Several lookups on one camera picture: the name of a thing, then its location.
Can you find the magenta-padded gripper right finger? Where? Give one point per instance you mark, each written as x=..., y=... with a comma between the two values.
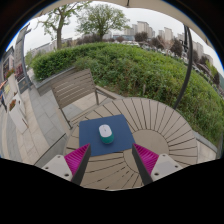
x=146, y=160

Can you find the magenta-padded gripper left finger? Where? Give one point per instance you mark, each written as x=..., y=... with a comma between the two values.
x=76, y=160

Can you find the white and teal computer mouse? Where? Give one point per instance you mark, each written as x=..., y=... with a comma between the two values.
x=106, y=133

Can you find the dark blue mouse pad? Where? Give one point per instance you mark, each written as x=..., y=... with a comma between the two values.
x=123, y=136

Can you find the slatted wooden outdoor chair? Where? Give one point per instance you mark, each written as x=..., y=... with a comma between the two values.
x=73, y=88

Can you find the green hedge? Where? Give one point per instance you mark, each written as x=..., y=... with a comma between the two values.
x=140, y=66

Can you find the dark curved umbrella pole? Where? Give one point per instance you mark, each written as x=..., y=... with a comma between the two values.
x=187, y=66

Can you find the dark standing sign board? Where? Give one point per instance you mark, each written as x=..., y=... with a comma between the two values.
x=21, y=56

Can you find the group of apartment buildings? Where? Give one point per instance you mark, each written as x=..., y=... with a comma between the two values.
x=166, y=35

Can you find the thin-crowned tree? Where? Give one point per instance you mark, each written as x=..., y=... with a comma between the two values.
x=59, y=33

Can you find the round leafy green tree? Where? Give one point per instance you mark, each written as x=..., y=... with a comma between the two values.
x=101, y=20

